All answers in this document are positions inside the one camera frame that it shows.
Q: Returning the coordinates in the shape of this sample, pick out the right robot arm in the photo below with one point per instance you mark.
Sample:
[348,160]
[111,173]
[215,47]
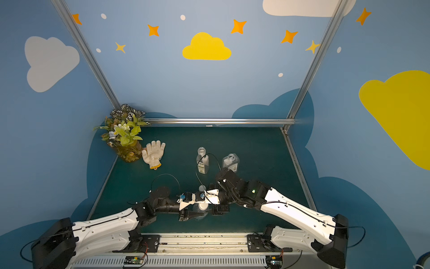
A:
[324,235]

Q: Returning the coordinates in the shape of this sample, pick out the right side table rail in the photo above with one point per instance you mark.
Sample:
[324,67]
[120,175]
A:
[298,169]

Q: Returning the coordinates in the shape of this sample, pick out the artificial potted plant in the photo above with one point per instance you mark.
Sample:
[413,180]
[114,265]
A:
[122,132]

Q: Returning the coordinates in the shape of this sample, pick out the white knitted work glove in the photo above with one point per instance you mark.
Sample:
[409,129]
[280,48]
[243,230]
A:
[153,153]

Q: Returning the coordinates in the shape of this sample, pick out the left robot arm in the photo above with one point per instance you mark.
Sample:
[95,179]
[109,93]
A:
[65,242]

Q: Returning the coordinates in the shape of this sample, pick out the table rail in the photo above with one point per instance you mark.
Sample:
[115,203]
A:
[101,190]
[298,169]

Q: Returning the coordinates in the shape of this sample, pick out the left side table rail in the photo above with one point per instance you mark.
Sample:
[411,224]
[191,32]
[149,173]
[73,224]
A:
[101,190]

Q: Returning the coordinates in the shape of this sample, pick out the left aluminium frame post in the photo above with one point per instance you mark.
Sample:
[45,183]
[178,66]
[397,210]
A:
[73,28]

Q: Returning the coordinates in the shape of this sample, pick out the square clear plastic bottle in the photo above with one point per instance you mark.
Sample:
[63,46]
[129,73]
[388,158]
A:
[231,162]

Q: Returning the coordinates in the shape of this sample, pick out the right aluminium frame post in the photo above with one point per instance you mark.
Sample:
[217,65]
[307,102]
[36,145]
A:
[328,36]

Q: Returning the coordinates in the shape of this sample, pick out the circuit board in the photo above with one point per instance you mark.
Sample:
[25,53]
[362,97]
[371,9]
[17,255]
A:
[273,262]
[133,261]

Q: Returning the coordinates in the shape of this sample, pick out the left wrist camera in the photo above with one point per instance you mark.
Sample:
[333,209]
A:
[186,199]

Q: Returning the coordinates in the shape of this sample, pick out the left circuit board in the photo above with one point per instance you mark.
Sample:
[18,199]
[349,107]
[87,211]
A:
[133,261]

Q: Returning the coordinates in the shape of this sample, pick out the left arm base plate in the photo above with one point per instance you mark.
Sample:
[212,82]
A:
[142,244]

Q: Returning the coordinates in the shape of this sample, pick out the round clear plastic bottle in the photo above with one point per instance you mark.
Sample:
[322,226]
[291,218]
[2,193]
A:
[201,214]

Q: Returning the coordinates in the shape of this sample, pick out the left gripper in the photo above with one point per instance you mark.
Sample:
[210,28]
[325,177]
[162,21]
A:
[183,215]

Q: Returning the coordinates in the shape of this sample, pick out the right circuit board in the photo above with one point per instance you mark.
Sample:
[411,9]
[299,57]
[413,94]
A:
[273,262]

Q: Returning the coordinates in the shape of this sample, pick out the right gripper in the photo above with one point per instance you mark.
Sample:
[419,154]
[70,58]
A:
[219,208]

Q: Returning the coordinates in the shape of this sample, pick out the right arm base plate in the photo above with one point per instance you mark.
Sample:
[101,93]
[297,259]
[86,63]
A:
[258,243]

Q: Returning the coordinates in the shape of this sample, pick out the aluminium back rail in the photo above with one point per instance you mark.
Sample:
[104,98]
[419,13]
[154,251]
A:
[212,121]

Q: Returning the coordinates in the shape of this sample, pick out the tall clear labelled bottle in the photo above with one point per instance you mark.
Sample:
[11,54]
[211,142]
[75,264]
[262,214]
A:
[202,161]

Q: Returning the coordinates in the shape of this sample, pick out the aluminium frame post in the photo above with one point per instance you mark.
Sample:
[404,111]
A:
[73,28]
[328,36]

